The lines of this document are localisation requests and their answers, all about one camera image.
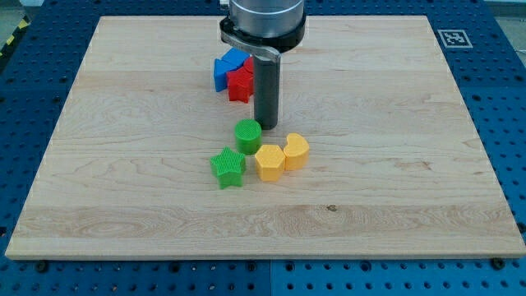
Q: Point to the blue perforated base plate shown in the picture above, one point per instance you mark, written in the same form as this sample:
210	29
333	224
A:
34	86

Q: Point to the white fiducial marker tag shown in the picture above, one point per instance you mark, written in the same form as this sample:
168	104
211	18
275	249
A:
454	39

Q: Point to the red star block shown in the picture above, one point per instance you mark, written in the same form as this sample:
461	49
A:
240	85

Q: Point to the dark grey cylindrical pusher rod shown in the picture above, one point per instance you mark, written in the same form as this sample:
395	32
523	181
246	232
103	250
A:
266	92

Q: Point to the yellow hexagon block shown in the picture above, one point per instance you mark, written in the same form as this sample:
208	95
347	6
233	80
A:
270	162

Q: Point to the yellow heart block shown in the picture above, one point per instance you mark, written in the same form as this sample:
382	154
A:
296	152

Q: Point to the blue cube block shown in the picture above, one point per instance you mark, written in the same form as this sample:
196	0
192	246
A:
235	57

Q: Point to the light wooden board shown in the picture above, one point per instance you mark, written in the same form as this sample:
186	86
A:
396	168

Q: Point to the red round block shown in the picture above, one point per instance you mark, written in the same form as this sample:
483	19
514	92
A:
248	64

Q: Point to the green cylinder block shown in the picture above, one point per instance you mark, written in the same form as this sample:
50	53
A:
248	136

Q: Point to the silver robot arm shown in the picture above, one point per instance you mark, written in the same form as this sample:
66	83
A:
264	28

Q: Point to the blue pentagon block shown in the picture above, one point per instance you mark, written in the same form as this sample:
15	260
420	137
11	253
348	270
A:
221	68

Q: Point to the green star block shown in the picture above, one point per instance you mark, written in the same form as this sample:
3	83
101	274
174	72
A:
228	167

